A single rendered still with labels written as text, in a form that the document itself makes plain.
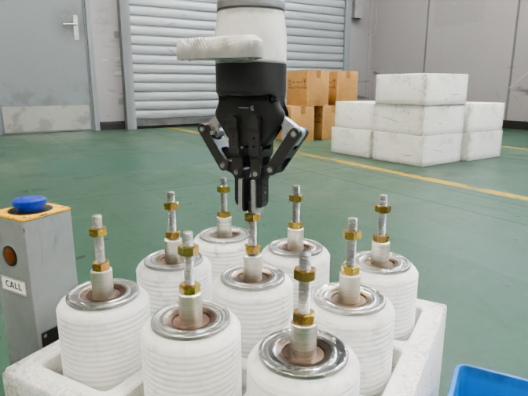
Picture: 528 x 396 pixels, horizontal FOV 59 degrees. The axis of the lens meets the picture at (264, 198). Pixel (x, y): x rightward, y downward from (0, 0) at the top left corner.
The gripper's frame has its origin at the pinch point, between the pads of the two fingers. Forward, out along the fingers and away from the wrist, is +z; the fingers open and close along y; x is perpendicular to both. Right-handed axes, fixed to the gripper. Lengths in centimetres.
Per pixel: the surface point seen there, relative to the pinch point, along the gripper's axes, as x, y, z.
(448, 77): -259, 16, -18
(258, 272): 0.3, -1.0, 9.1
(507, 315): -60, -28, 35
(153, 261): 2.0, 13.3, 9.8
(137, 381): 13.9, 5.4, 17.3
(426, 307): -17.1, -17.2, 17.1
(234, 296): 4.4, -0.4, 10.6
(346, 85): -374, 118, -14
